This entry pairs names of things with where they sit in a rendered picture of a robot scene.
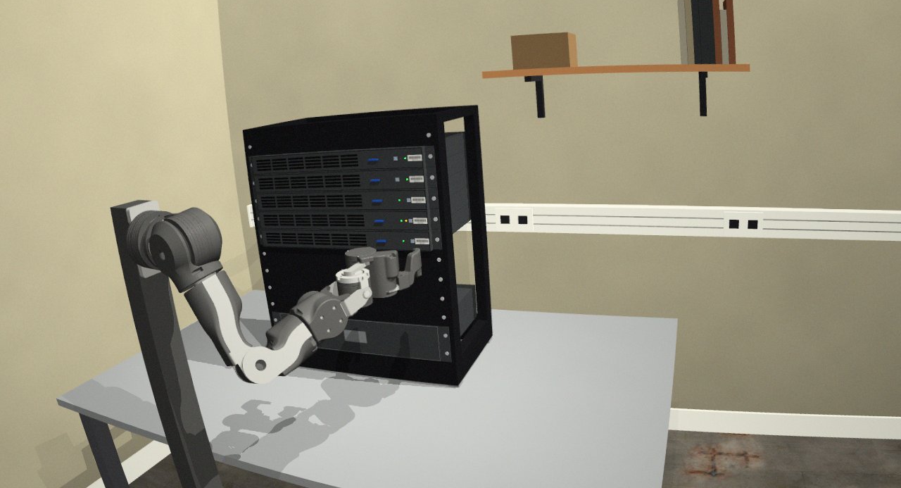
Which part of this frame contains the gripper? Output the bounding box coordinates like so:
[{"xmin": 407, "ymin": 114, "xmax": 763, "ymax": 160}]
[{"xmin": 342, "ymin": 246, "xmax": 422, "ymax": 299}]

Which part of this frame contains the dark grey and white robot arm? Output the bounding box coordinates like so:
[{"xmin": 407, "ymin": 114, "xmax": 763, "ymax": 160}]
[{"xmin": 126, "ymin": 201, "xmax": 373, "ymax": 384}]

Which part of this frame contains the black server rack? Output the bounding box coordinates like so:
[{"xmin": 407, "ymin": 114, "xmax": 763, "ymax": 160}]
[{"xmin": 243, "ymin": 105, "xmax": 493, "ymax": 388}]

